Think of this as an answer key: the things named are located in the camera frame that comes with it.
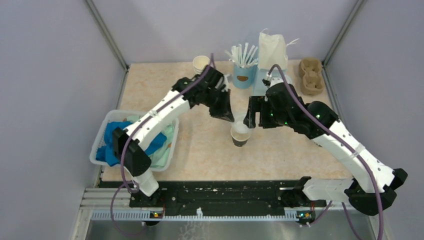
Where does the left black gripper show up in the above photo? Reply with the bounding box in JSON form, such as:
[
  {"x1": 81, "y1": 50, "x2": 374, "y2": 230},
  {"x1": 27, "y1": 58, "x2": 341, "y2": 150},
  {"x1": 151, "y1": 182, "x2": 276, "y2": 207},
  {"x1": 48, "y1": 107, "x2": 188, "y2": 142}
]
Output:
[{"x1": 202, "y1": 87, "x2": 234, "y2": 122}]

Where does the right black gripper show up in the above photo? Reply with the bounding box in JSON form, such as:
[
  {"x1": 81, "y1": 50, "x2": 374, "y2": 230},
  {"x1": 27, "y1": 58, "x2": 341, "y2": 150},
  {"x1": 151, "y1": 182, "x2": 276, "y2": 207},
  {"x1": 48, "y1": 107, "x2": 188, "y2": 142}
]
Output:
[{"x1": 243, "y1": 95, "x2": 292, "y2": 129}]

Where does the bundle of wrapped straws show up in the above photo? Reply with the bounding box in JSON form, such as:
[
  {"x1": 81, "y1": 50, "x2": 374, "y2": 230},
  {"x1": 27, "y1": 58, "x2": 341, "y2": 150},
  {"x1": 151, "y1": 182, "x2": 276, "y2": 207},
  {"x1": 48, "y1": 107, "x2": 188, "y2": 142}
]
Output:
[{"x1": 224, "y1": 42, "x2": 259, "y2": 69}]

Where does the blue straw holder cup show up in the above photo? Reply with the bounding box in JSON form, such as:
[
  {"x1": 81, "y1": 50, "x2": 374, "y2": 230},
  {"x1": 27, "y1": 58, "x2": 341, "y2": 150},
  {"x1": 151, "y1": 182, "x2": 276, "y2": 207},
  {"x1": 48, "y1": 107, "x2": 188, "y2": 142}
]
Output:
[{"x1": 232, "y1": 64, "x2": 257, "y2": 89}]

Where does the stack of paper cups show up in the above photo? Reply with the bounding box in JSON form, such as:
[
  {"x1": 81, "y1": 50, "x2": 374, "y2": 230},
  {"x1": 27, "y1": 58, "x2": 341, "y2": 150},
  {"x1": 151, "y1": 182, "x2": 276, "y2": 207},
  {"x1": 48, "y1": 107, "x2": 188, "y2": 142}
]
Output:
[{"x1": 192, "y1": 55, "x2": 210, "y2": 74}]

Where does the light green cloth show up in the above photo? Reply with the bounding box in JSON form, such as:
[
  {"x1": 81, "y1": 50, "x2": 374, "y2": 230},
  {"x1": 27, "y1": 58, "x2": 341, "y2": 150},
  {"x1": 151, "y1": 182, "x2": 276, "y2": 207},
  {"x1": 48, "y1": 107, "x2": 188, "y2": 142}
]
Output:
[{"x1": 145, "y1": 124, "x2": 175, "y2": 169}]

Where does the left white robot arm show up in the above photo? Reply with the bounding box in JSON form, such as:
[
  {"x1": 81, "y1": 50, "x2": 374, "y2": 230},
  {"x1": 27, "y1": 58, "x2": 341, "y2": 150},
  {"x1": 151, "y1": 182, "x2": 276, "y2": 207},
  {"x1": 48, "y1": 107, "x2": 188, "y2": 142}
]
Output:
[{"x1": 112, "y1": 65, "x2": 235, "y2": 207}]

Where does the white cable duct strip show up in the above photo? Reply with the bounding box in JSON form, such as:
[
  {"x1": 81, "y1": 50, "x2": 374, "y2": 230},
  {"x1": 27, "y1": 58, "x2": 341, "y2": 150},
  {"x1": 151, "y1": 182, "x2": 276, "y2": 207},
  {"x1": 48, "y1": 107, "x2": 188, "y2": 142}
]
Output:
[{"x1": 91, "y1": 208, "x2": 299, "y2": 222}]

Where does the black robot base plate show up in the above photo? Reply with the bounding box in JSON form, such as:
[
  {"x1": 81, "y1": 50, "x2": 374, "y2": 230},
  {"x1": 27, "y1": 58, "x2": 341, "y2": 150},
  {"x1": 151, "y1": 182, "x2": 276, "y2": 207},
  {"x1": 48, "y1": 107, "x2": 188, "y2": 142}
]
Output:
[{"x1": 129, "y1": 180, "x2": 327, "y2": 217}]

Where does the light blue paper bag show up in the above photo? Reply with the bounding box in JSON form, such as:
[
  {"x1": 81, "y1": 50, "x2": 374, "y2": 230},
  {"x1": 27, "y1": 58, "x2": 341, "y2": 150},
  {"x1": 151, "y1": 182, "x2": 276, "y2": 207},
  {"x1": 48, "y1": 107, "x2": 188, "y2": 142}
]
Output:
[{"x1": 252, "y1": 28, "x2": 299, "y2": 96}]

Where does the brown pulp cup carrier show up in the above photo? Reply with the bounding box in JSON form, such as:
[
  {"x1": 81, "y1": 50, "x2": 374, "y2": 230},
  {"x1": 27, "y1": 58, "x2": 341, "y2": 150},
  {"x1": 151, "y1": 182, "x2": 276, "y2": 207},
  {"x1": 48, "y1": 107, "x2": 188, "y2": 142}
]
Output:
[{"x1": 298, "y1": 57, "x2": 325, "y2": 96}]

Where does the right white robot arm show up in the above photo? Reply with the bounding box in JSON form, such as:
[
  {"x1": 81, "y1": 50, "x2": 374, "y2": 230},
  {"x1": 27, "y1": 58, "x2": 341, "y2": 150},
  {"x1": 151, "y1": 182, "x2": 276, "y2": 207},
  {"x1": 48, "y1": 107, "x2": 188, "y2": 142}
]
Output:
[{"x1": 243, "y1": 83, "x2": 408, "y2": 216}]

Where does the blue cloth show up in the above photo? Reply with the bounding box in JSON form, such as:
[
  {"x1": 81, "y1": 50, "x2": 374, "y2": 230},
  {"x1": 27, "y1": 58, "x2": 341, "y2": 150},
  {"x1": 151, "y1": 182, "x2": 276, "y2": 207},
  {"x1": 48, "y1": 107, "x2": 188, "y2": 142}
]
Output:
[{"x1": 95, "y1": 121, "x2": 168, "y2": 167}]

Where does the white plastic basket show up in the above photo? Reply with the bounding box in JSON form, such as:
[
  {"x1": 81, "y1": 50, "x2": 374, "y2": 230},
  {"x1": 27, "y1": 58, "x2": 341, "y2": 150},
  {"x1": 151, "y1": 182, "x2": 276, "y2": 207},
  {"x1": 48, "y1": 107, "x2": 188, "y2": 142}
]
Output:
[{"x1": 89, "y1": 109, "x2": 180, "y2": 173}]

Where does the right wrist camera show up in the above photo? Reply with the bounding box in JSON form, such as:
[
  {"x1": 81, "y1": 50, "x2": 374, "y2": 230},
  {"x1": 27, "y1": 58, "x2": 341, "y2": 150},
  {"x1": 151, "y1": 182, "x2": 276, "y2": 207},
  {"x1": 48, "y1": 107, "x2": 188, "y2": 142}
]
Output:
[{"x1": 262, "y1": 76, "x2": 273, "y2": 88}]

